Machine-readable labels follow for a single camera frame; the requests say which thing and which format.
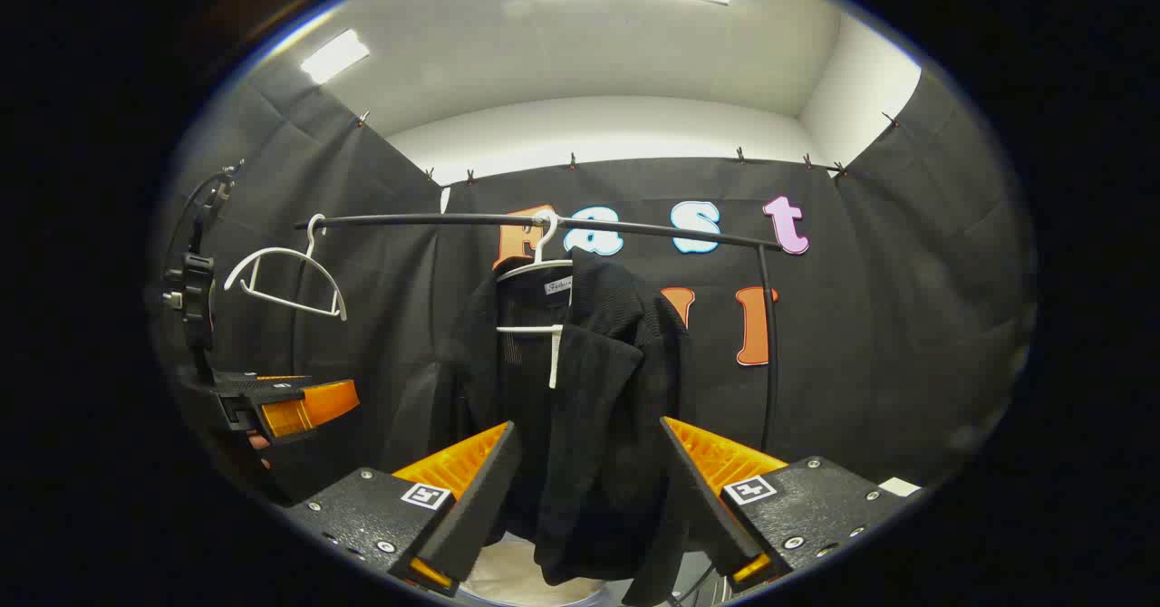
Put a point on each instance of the small ceiling light panel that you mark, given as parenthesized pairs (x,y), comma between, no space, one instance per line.
(333,56)

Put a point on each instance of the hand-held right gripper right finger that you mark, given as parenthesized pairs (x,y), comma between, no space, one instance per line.
(702,507)

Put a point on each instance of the row of black clips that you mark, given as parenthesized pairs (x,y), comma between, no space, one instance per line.
(572,161)

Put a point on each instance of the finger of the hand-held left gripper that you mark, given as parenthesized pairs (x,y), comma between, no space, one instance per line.
(308,408)
(285,377)

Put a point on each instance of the white paper sheet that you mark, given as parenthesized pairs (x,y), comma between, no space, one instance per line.
(899,486)

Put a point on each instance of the black knit cardigan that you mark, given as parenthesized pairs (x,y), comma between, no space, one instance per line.
(598,408)

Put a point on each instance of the black clothes rack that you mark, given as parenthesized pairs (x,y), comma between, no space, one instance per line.
(634,229)

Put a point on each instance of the white clothes hanger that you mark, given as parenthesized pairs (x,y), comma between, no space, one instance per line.
(530,329)
(288,250)

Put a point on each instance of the white laundry hamper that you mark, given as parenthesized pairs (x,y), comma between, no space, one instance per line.
(507,575)

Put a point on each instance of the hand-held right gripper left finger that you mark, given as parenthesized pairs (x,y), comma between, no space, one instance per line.
(471,516)

